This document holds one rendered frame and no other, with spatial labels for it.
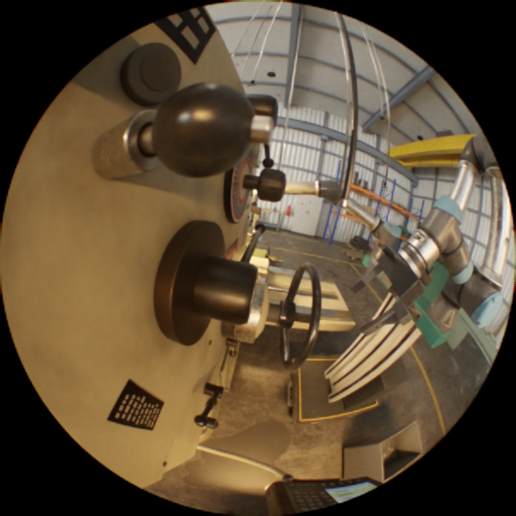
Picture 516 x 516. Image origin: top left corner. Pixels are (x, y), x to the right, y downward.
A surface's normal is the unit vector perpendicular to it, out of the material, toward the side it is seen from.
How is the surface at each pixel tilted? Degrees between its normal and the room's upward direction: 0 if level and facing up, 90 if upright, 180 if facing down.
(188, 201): 90
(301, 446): 0
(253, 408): 0
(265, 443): 0
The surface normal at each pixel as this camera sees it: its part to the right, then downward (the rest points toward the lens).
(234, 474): 0.15, -0.90
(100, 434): 0.98, 0.18
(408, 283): -0.83, -0.55
